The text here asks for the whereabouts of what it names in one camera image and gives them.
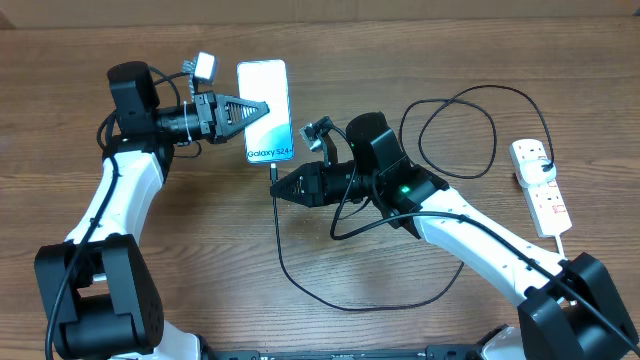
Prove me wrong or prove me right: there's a white charger plug adapter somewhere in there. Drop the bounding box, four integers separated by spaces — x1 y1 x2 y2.
515 158 557 188

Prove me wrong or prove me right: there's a white power strip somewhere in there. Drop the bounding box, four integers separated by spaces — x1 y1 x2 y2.
509 139 572 237

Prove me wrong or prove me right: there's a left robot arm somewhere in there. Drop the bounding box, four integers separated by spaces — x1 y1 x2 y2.
34 61 270 359

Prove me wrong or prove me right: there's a white power strip cord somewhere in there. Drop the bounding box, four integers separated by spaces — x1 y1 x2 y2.
553 235 571 261

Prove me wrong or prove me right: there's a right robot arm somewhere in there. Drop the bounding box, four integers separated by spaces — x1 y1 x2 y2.
270 112 639 360

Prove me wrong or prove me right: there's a Galaxy S24+ smartphone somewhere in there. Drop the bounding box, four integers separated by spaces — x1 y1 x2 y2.
235 58 296 165

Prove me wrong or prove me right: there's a cardboard backdrop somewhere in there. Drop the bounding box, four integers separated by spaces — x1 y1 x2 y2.
1 0 639 29

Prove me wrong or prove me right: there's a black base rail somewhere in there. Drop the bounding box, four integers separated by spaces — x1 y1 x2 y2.
201 344 481 360

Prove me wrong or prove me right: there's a black USB charging cable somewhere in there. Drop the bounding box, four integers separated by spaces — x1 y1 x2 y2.
268 84 557 313

